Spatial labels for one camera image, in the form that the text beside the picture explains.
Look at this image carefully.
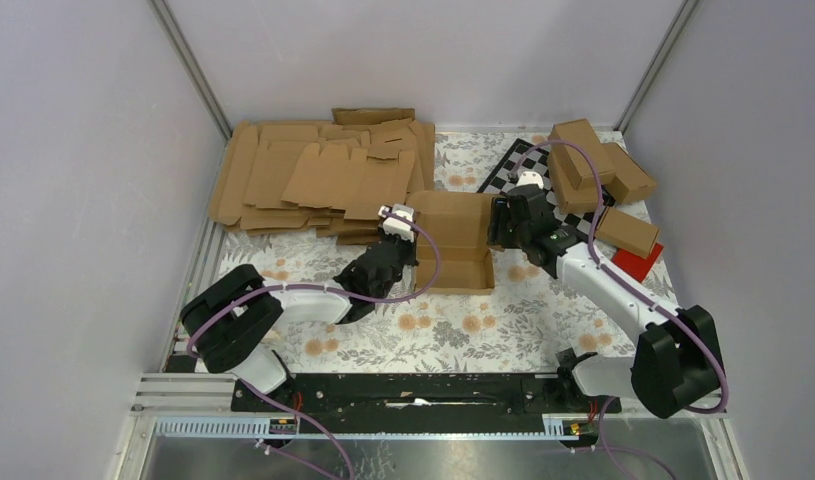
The cardboard box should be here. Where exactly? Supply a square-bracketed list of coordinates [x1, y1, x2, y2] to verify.
[603, 142, 657, 204]
[548, 155, 603, 214]
[407, 190, 495, 295]
[595, 207, 660, 258]
[549, 118, 616, 190]

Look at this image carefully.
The aluminium frame rail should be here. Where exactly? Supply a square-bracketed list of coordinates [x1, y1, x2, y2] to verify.
[133, 370, 729, 443]

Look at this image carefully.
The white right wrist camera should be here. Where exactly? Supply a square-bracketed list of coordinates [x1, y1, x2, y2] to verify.
[509, 170, 545, 189]

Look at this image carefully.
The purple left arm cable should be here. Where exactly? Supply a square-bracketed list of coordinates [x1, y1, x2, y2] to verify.
[185, 210, 443, 480]

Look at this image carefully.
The cardboard box on red block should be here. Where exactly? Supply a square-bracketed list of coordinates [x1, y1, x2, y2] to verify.
[595, 207, 660, 258]

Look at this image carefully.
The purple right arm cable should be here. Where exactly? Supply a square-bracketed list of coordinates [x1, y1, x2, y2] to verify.
[508, 139, 732, 480]

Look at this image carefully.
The red flat block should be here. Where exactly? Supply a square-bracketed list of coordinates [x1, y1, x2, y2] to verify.
[612, 243, 664, 283]

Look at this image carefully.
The stack of flat cardboard sheets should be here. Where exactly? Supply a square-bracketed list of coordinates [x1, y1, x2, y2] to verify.
[208, 108, 436, 245]

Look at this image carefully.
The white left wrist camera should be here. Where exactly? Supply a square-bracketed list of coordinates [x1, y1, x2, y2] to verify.
[378, 204, 416, 243]

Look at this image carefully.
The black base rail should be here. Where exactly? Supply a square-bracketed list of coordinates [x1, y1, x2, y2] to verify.
[269, 368, 607, 435]

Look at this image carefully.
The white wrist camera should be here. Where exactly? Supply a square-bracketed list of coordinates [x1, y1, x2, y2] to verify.
[509, 170, 545, 189]
[378, 204, 416, 243]

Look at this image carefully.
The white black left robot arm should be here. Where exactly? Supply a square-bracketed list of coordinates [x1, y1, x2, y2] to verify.
[180, 235, 416, 411]

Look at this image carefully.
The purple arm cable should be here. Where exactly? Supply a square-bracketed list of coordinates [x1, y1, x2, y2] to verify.
[185, 210, 443, 480]
[508, 139, 732, 480]

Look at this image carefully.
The black white chessboard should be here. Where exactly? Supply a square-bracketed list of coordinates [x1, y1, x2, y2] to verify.
[477, 139, 594, 242]

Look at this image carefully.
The floral patterned tablecloth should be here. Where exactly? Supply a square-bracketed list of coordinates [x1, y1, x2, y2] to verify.
[203, 132, 633, 374]

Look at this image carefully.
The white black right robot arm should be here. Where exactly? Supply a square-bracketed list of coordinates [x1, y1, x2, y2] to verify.
[488, 185, 730, 419]

